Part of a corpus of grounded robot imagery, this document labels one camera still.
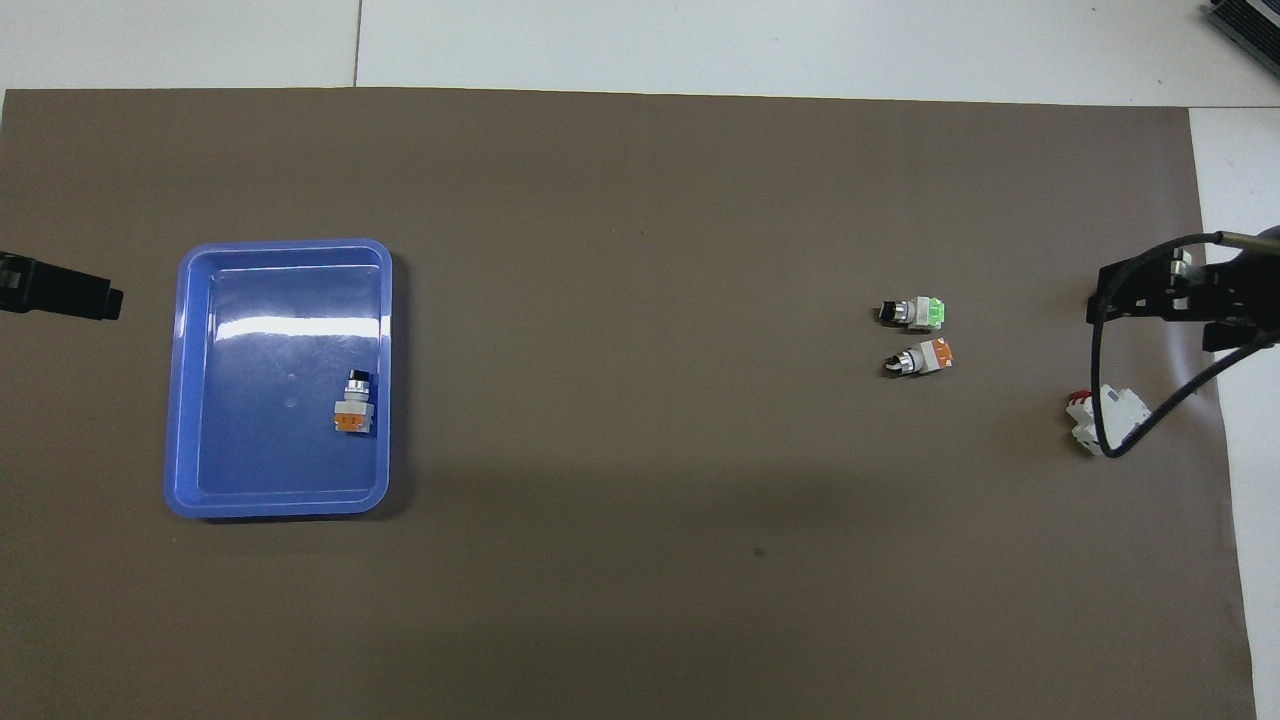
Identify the white circuit breaker red lever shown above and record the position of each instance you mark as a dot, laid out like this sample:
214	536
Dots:
1130	410

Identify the blue plastic tray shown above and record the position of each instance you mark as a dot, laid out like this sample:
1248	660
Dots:
260	440

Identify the selector switch with orange back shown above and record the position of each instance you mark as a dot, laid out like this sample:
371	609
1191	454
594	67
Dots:
922	358

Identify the brown table mat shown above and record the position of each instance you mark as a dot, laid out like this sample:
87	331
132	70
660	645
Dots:
640	550

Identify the grey ribbed device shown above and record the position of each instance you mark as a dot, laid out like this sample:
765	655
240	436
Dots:
1250	25

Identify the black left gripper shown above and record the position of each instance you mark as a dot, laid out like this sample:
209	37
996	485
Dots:
15	282

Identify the selector switch with green back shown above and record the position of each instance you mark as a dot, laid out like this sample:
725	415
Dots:
915	314

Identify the selector switch with grey body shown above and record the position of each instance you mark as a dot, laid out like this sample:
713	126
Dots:
355	410

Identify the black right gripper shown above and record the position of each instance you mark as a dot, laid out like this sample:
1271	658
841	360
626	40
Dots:
1245	300

